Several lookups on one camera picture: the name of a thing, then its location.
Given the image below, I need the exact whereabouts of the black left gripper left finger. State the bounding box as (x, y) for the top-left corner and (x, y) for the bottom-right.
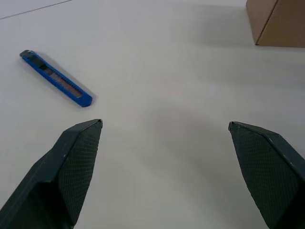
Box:
(0, 118), (103, 229)

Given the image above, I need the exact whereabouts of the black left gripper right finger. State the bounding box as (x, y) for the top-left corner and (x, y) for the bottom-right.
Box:
(228, 121), (305, 229)

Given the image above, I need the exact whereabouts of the blue utility knife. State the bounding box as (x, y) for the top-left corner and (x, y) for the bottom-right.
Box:
(18, 50), (93, 108)

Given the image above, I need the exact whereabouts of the brown cardboard box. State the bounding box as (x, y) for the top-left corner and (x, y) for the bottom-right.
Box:
(245, 0), (305, 48)

